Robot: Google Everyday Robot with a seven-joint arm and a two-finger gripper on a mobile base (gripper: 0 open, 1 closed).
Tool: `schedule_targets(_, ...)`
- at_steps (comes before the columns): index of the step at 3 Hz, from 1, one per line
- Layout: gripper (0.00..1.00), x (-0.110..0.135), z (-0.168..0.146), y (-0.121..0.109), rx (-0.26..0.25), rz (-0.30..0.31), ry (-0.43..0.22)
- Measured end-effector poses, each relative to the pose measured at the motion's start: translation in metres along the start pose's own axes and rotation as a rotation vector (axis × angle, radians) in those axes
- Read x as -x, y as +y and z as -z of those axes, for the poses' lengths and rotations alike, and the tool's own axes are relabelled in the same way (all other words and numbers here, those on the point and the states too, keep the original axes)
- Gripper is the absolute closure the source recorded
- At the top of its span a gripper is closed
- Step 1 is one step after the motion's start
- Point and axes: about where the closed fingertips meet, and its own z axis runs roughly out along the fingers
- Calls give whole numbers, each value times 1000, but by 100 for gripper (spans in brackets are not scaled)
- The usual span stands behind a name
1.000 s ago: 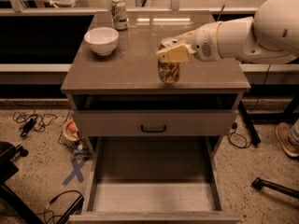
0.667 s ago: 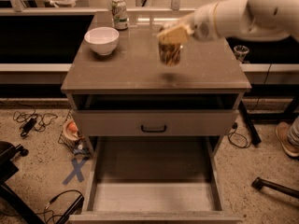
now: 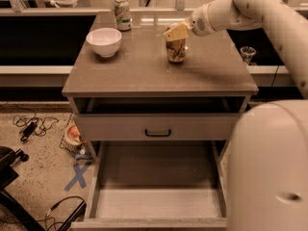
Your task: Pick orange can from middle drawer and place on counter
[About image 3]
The top drawer with black handle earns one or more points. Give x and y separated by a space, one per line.
155 127

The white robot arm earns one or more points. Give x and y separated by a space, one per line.
267 184

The wire basket with items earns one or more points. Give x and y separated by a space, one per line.
73 144

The clear glass cup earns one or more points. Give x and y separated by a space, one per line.
247 53

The white ceramic bowl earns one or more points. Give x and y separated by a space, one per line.
104 41

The black power adapter with cable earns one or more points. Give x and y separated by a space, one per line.
30 124

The orange soda can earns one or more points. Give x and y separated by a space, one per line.
176 50

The grey drawer cabinet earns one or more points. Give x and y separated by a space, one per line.
140 80

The open middle drawer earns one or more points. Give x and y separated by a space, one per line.
155 186

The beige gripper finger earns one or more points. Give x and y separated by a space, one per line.
177 32

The green and white soda can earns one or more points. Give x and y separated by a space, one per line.
122 15

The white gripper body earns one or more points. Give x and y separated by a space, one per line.
198 24

